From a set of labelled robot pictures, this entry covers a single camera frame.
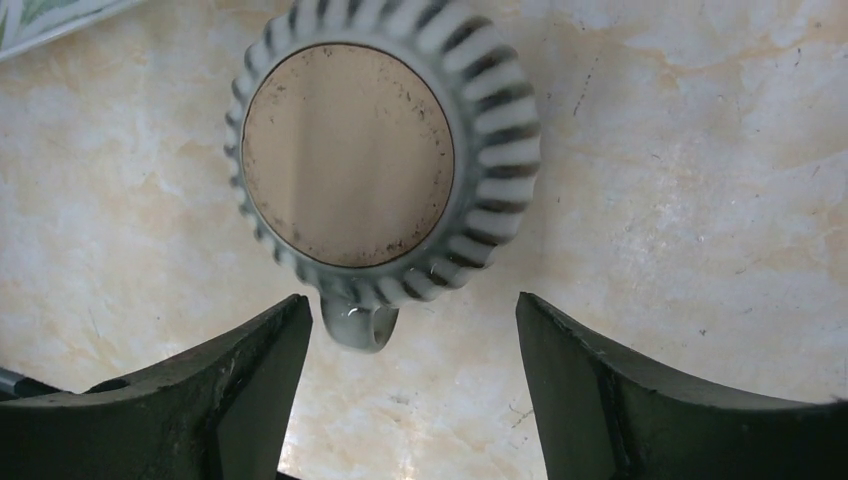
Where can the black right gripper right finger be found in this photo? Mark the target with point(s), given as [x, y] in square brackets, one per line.
[606, 411]

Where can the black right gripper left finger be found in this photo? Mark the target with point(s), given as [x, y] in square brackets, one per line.
[219, 410]

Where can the striped grey white mug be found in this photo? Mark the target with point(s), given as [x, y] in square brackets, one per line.
[382, 150]

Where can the white floral tray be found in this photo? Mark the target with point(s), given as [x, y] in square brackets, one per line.
[26, 24]

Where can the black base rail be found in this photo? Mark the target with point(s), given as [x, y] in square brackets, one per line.
[15, 386]

